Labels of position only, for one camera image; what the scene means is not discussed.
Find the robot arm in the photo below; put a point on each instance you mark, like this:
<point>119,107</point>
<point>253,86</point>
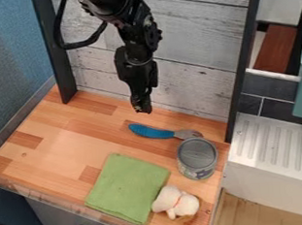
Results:
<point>125,12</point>

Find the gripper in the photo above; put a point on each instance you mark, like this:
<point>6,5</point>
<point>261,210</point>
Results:
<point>134,72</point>

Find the white toy sink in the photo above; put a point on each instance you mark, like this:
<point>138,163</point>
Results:
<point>274,161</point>

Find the silver can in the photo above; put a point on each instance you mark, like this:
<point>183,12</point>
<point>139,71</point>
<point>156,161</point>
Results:
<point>197,160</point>

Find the blue fork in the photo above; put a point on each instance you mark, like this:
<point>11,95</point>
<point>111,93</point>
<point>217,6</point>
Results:
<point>153,132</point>

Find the white plush toy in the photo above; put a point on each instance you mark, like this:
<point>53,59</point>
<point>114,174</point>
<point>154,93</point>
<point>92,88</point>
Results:
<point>175,202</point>

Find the black frame post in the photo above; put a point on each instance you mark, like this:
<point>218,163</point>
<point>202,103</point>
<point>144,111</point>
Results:
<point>54,49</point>
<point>243,62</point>

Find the green cloth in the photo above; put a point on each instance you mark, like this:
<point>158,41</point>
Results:
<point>126,187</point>

